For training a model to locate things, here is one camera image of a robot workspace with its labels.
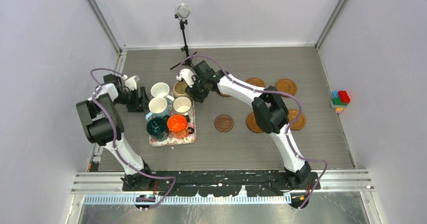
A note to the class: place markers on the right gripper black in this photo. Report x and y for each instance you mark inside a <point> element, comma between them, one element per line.
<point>192,92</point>

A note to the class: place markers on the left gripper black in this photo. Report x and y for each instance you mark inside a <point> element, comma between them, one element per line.
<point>140,103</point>

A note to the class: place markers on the beige mug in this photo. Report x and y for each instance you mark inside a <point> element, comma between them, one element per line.
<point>178,90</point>

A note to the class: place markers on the dark walnut small coaster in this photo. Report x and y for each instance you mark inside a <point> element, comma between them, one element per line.
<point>224,123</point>

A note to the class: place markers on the light brown wooden coaster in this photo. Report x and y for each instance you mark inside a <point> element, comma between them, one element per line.
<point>256,82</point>

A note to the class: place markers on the floral serving tray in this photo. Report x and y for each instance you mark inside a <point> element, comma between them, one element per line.
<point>171,140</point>

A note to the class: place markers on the matte brown wooden coaster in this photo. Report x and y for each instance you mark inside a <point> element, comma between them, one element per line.
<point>251,123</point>

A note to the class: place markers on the orange-brown wooden coaster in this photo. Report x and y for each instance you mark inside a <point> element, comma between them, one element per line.
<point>287,86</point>

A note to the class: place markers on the small orange-brown coaster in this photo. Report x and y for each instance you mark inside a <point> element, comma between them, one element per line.
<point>299,123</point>

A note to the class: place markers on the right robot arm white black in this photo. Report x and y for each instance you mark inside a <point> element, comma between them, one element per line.
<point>268,107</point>

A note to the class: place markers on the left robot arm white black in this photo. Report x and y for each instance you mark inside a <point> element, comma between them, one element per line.
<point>102,124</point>

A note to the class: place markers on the light blue white mug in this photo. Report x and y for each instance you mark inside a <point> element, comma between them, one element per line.
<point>159,107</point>

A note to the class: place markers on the dark green mug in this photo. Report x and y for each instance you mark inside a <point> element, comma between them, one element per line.
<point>157,129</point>

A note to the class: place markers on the cream brown-rim mug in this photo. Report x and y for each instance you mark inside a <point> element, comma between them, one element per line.
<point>183,105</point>

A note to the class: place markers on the orange mug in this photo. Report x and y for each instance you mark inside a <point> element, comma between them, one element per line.
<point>179,127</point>

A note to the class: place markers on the microphone on black tripod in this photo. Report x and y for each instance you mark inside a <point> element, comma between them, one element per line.
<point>182,12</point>

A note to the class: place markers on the colourful toy brick stack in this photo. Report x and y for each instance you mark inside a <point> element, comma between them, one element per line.
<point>339,100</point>

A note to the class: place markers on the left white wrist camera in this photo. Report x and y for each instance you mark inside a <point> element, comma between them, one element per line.
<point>130,82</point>

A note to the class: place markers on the aluminium frame rail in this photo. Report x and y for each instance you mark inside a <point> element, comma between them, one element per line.
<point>106,188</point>

